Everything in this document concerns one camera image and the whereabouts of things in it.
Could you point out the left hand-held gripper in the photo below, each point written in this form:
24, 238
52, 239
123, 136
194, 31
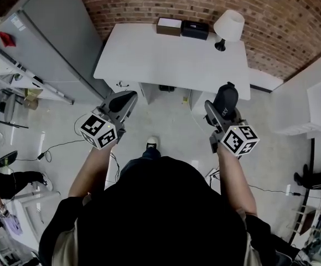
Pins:
97, 132

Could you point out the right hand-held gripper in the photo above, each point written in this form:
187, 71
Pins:
238, 140

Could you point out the person's right forearm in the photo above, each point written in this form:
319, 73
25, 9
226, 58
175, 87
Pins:
236, 181

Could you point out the person's left forearm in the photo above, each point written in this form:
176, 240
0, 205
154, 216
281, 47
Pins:
94, 168

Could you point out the person's white shoe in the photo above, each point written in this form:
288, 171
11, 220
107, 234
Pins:
152, 142

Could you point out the person's dark trouser leg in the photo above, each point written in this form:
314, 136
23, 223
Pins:
146, 158

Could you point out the white table lamp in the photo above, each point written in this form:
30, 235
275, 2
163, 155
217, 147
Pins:
229, 25

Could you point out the black box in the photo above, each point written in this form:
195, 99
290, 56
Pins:
194, 30

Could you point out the cardboard box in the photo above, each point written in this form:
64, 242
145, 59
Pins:
31, 98

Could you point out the brown box with white inside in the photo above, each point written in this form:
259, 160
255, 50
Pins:
169, 23

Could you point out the black power adapter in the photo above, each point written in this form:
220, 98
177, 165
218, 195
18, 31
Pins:
41, 156

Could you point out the grey refrigerator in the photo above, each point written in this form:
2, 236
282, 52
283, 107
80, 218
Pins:
61, 23

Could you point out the metal shelf rack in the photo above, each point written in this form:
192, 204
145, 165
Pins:
16, 73

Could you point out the grey chair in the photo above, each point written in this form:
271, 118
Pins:
9, 111

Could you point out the person's black shirt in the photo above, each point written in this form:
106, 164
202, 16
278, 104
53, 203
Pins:
160, 217

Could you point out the red cloth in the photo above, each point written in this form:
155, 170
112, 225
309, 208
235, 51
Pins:
7, 39

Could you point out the purple cloth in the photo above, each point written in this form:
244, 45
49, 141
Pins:
13, 226

